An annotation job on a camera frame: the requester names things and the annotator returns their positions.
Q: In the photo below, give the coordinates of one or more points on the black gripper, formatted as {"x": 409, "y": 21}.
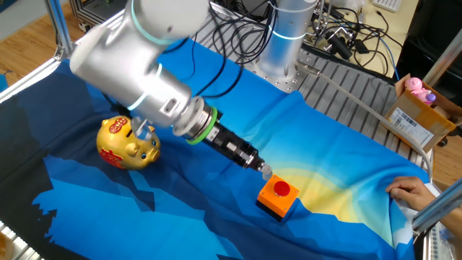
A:
{"x": 231, "y": 146}

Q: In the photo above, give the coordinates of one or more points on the blue printed cloth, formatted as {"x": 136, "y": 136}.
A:
{"x": 216, "y": 224}

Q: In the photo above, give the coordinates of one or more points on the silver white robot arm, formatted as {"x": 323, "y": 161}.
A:
{"x": 133, "y": 68}

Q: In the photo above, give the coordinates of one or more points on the person's bare forearm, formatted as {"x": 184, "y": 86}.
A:
{"x": 451, "y": 220}

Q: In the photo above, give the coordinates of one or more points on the gold piggy bank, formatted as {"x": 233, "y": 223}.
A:
{"x": 121, "y": 151}

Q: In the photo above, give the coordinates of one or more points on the person's bare hand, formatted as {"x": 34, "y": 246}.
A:
{"x": 411, "y": 191}

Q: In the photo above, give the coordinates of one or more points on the orange box with red button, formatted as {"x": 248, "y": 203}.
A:
{"x": 278, "y": 202}

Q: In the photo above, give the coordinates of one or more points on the cardboard box with shipping label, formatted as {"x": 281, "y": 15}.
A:
{"x": 418, "y": 122}

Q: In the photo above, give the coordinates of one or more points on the pink plastic toy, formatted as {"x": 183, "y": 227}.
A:
{"x": 417, "y": 88}

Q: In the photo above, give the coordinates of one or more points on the beige desk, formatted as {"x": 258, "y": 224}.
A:
{"x": 375, "y": 25}

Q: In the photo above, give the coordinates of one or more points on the white keyboard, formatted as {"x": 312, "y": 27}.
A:
{"x": 388, "y": 5}

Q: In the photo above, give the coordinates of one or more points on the black office chair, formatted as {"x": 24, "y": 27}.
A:
{"x": 433, "y": 36}

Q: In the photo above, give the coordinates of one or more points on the striped aluminium profile rack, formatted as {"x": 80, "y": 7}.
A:
{"x": 94, "y": 11}

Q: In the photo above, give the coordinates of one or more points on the cardboard box with brown tape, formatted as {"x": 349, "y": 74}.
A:
{"x": 5, "y": 247}

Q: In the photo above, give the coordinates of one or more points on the aluminium frame post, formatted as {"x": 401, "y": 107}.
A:
{"x": 442, "y": 57}
{"x": 438, "y": 209}
{"x": 59, "y": 25}

